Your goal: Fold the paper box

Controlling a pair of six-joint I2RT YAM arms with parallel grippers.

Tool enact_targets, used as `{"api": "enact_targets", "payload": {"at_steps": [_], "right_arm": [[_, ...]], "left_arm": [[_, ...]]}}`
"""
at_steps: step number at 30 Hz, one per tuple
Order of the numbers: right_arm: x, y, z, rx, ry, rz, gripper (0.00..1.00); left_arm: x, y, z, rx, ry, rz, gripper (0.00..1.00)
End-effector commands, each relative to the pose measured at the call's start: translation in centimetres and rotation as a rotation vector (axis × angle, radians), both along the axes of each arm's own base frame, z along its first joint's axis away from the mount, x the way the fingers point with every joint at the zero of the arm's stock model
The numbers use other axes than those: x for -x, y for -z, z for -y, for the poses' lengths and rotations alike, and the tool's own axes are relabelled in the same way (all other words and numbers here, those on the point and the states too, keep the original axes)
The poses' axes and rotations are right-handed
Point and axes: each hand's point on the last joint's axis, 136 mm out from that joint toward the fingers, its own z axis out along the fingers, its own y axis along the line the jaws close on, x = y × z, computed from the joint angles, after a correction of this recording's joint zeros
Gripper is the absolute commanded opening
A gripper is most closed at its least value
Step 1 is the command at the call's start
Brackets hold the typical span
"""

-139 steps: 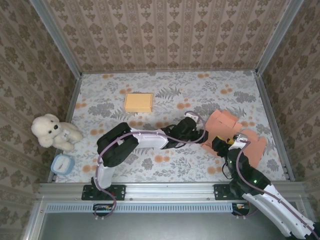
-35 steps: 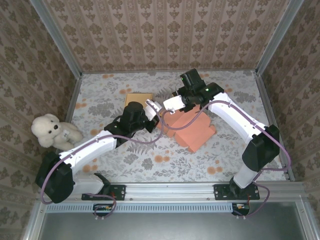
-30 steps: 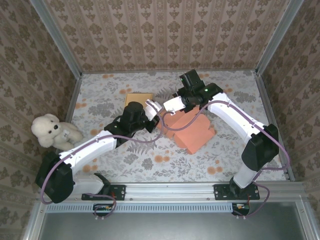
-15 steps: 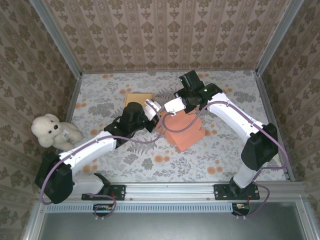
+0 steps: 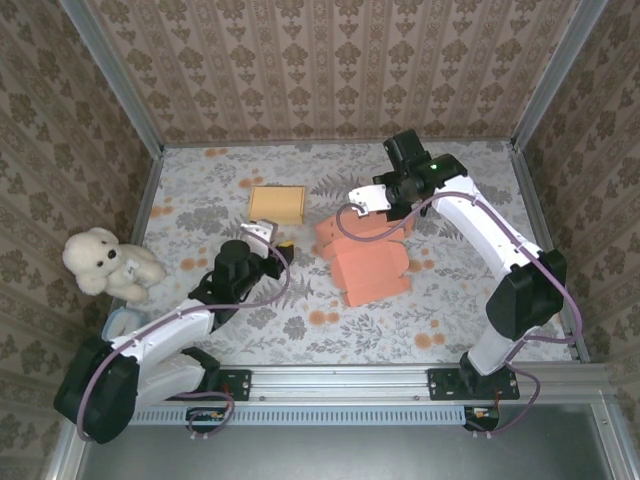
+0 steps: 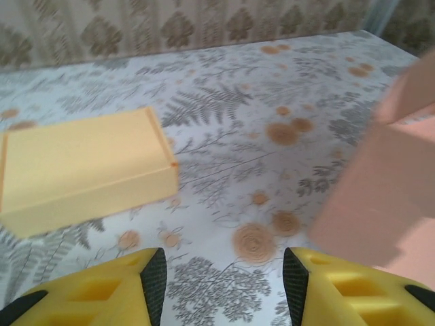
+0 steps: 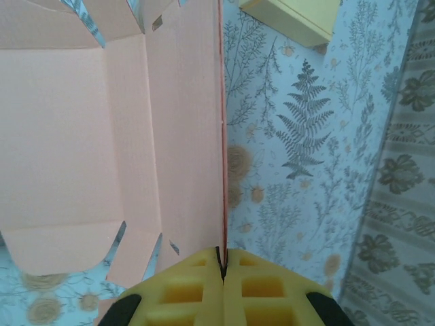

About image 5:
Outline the aluminium table edge rail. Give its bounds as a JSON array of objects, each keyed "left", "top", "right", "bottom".
[
  {"left": 508, "top": 142, "right": 592, "bottom": 362},
  {"left": 96, "top": 147, "right": 165, "bottom": 365}
]

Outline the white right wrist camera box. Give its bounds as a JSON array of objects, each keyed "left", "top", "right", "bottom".
[{"left": 348, "top": 183, "right": 391, "bottom": 219}]

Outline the grey slotted cable duct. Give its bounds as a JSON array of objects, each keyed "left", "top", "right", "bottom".
[{"left": 92, "top": 405, "right": 464, "bottom": 426}]

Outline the yellow paper box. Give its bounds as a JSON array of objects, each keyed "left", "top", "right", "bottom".
[{"left": 248, "top": 185, "right": 307, "bottom": 226}]

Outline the aluminium frame post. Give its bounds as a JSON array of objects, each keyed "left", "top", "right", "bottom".
[
  {"left": 510, "top": 0, "right": 610, "bottom": 152},
  {"left": 62, "top": 0, "right": 165, "bottom": 157}
]

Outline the aluminium mounting rail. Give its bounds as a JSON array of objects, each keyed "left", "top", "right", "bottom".
[{"left": 77, "top": 364, "right": 614, "bottom": 401}]

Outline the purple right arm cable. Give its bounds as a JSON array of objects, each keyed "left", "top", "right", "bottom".
[{"left": 335, "top": 192, "right": 584, "bottom": 441}]

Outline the grey metal panel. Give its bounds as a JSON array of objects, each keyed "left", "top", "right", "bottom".
[{"left": 79, "top": 404, "right": 616, "bottom": 480}]

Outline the black cable junction box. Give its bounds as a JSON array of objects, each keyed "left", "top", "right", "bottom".
[
  {"left": 186, "top": 407, "right": 230, "bottom": 434},
  {"left": 462, "top": 405, "right": 501, "bottom": 432}
]

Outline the white plush teddy bear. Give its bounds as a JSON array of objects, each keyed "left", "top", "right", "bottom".
[{"left": 62, "top": 227, "right": 166, "bottom": 303}]

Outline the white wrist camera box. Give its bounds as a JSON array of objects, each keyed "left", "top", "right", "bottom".
[
  {"left": 238, "top": 218, "right": 280, "bottom": 247},
  {"left": 348, "top": 183, "right": 391, "bottom": 219}
]

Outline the floral patterned table cover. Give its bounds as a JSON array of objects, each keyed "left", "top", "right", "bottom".
[{"left": 107, "top": 142, "right": 584, "bottom": 366}]

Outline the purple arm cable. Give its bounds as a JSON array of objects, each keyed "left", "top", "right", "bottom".
[
  {"left": 335, "top": 192, "right": 584, "bottom": 441},
  {"left": 79, "top": 242, "right": 292, "bottom": 444}
]

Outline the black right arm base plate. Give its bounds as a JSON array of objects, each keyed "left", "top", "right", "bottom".
[{"left": 427, "top": 368, "right": 521, "bottom": 401}]

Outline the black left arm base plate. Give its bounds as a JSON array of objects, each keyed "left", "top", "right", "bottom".
[{"left": 163, "top": 368, "right": 251, "bottom": 401}]

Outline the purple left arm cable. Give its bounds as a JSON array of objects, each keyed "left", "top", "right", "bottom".
[{"left": 79, "top": 242, "right": 292, "bottom": 444}]

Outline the salmon paper box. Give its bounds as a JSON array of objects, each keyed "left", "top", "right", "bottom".
[{"left": 313, "top": 207, "right": 414, "bottom": 309}]

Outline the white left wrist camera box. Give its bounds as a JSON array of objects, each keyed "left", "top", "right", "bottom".
[{"left": 238, "top": 218, "right": 280, "bottom": 247}]

